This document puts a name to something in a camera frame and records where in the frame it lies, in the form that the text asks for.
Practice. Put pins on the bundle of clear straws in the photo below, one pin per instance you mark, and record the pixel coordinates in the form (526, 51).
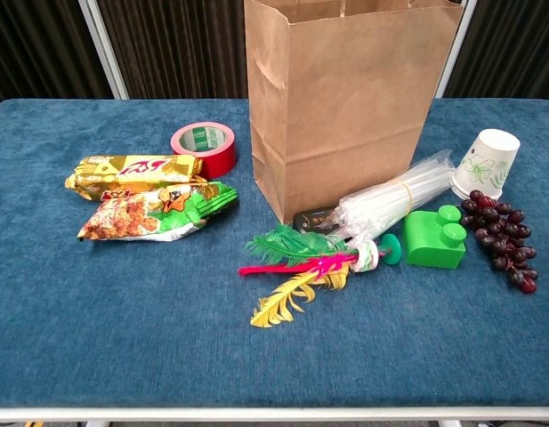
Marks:
(385, 200)

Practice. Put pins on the green toy building block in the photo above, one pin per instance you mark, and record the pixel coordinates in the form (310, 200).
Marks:
(427, 244)

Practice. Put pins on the dark purple grape bunch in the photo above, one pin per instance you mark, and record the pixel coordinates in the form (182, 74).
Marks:
(501, 236)

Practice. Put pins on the green orange snack packet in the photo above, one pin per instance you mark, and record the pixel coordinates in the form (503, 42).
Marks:
(140, 218)

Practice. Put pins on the colourful feather shuttlecock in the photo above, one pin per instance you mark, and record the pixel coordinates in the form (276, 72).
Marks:
(292, 249)

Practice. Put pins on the red tape roll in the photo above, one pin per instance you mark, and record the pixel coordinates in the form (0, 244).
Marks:
(218, 162)

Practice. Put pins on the golden snack packet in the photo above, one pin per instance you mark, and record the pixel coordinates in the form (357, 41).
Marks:
(131, 171)

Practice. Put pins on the blue table cloth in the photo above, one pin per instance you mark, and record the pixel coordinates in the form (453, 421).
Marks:
(123, 311)

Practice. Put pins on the dark pleated partition panel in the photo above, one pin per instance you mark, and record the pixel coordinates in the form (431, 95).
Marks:
(510, 44)
(180, 44)
(34, 44)

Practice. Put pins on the floral paper cup stack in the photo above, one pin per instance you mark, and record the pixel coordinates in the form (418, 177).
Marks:
(485, 164)

